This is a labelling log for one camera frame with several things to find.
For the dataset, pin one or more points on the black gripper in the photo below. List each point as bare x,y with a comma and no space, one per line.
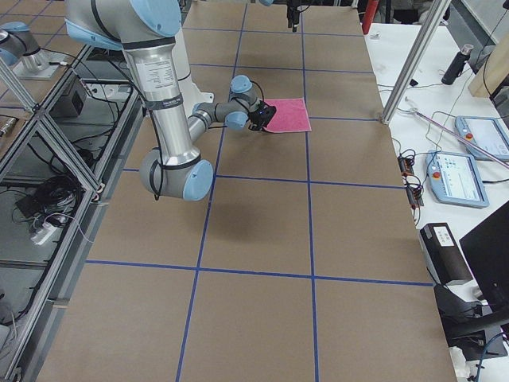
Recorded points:
254,120
292,12

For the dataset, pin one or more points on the pink and grey towel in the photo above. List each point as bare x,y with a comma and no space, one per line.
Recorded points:
291,116

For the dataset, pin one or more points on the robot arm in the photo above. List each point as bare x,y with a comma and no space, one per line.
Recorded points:
146,34

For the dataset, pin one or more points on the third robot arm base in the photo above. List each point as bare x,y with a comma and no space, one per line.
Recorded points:
21,51

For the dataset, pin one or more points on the red cylinder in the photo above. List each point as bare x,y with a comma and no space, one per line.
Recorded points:
368,16

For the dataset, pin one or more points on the reacher grabber stick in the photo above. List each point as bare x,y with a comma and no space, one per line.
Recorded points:
475,150

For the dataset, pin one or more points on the small circuit board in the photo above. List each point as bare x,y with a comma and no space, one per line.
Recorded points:
412,183

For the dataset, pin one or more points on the black water bottle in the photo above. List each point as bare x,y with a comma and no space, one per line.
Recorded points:
456,67

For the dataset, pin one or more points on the near blue teach pendant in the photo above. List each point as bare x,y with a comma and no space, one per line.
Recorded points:
455,179

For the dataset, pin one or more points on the blue teach pendant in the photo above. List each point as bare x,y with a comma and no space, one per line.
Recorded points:
455,179
486,133

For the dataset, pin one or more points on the far blue teach pendant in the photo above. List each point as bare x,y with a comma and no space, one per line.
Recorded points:
486,133

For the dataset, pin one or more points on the black box with label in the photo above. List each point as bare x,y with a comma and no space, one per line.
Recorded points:
443,256

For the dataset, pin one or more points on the white power strip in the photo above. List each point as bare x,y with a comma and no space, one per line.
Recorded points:
43,233

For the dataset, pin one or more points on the black monitor with stand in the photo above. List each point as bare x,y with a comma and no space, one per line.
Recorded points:
471,326

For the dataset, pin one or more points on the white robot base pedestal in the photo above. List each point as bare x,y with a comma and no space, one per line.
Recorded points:
192,95

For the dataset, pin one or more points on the aluminium frame post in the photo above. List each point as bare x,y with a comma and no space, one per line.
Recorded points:
414,57

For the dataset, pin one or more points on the aluminium frame rail structure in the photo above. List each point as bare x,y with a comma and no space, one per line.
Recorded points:
60,163

